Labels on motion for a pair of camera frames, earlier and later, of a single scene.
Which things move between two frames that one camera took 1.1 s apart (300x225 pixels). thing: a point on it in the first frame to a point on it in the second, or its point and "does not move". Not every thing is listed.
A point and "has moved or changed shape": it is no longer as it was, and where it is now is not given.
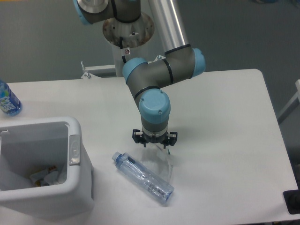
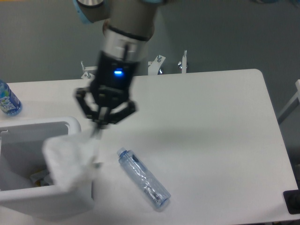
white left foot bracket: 87,75 does not move
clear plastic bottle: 145,177 has moved or changed shape
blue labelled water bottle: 10,104 does not move
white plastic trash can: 29,145 does not move
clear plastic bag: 157,160 to 70,158
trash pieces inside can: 49,177 does not move
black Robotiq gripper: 137,136 to 110,85
